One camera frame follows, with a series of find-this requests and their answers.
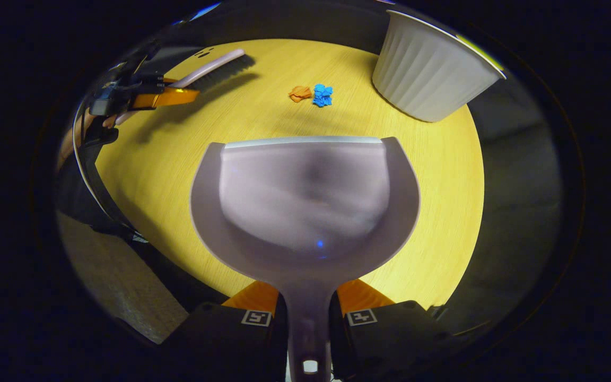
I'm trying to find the pale purple dustpan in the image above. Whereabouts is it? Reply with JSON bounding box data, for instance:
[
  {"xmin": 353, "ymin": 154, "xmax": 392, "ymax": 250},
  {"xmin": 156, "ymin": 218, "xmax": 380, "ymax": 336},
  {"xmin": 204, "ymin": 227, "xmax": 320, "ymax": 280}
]
[{"xmin": 190, "ymin": 136, "xmax": 421, "ymax": 382}]

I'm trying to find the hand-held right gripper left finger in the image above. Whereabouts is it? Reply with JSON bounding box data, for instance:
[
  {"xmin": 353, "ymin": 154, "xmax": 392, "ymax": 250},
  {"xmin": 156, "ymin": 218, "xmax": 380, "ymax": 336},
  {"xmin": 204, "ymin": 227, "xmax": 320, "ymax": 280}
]
[{"xmin": 160, "ymin": 280, "xmax": 289, "ymax": 382}]

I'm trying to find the white ribbed garbage bin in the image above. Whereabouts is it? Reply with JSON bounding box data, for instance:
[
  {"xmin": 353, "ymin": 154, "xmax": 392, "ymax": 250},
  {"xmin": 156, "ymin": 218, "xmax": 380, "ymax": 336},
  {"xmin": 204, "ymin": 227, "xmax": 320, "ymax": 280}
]
[{"xmin": 372, "ymin": 10, "xmax": 507, "ymax": 123}]

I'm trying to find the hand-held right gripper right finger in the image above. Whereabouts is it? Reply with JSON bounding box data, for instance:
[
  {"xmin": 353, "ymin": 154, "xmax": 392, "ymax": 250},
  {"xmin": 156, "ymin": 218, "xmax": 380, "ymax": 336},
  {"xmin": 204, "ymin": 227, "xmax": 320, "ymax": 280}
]
[{"xmin": 329, "ymin": 279, "xmax": 450, "ymax": 382}]

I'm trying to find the blue paper trash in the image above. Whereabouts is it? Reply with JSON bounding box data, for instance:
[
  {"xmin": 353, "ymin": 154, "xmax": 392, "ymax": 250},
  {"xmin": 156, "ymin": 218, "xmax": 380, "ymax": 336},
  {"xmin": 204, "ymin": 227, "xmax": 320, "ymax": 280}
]
[{"xmin": 312, "ymin": 83, "xmax": 334, "ymax": 108}]

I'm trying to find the white cable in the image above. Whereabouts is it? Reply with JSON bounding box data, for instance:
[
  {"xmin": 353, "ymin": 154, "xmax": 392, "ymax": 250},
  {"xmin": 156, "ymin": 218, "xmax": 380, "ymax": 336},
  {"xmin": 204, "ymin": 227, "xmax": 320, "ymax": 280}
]
[{"xmin": 72, "ymin": 100, "xmax": 145, "ymax": 240}]

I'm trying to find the black backdrop cloth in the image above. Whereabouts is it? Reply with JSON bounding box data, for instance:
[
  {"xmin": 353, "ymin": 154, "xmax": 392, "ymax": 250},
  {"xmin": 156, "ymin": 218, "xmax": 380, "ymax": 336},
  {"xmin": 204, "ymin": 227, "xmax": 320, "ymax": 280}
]
[{"xmin": 141, "ymin": 0, "xmax": 563, "ymax": 332}]

